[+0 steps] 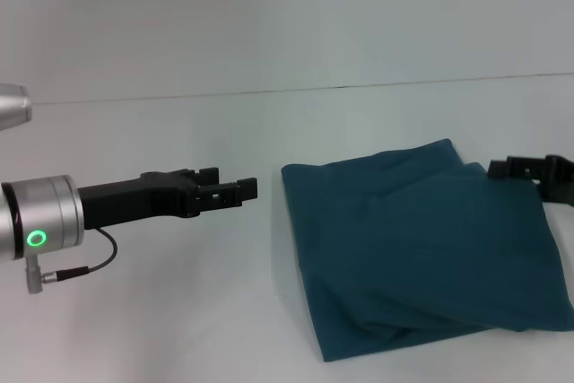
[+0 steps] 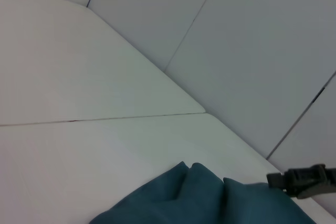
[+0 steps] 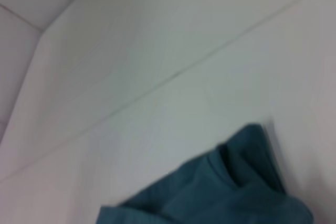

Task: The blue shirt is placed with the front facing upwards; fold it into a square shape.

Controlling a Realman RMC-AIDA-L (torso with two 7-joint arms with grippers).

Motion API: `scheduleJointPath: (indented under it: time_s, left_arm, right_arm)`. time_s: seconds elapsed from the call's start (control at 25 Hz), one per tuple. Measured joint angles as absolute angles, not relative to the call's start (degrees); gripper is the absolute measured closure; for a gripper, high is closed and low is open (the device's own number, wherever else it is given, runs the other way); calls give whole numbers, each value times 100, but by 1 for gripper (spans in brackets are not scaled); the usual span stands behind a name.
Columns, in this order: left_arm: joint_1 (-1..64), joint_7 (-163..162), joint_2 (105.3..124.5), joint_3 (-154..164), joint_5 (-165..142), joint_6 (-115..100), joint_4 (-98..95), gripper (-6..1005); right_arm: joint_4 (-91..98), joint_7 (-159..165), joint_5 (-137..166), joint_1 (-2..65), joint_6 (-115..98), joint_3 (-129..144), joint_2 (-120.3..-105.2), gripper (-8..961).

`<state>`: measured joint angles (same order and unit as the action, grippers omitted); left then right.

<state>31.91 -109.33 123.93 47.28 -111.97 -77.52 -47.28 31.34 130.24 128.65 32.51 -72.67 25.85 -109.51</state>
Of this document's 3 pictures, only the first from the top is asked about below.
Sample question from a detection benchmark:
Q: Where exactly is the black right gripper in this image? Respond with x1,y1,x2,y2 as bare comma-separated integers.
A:
486,153,574,210

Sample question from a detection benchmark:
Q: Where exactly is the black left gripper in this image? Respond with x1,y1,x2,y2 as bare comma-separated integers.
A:
76,166,259,231

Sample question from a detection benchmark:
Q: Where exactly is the teal FREE print T-shirt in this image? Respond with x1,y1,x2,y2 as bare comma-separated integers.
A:
280,138,574,363

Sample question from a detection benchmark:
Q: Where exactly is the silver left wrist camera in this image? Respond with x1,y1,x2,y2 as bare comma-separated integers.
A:
0,82,33,133

